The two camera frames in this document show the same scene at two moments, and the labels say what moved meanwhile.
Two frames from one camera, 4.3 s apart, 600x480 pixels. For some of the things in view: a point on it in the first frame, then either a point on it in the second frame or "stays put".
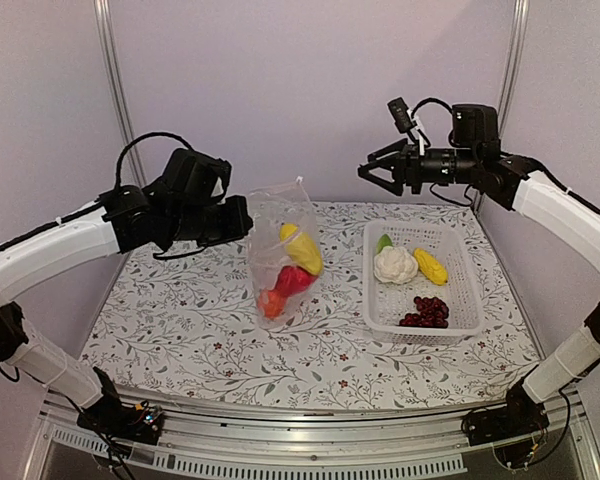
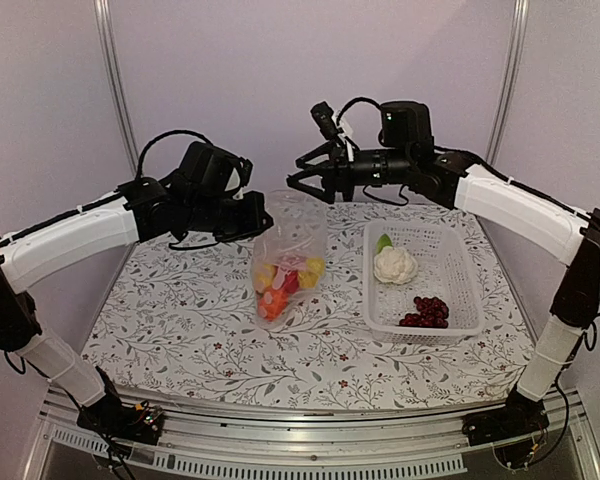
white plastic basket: (384, 304) stays put
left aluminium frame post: (120, 91) stays put
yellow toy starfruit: (430, 267) to (264, 278)
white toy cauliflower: (393, 264) stays put
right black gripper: (410, 155) to (338, 168)
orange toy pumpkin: (271, 302) stays put
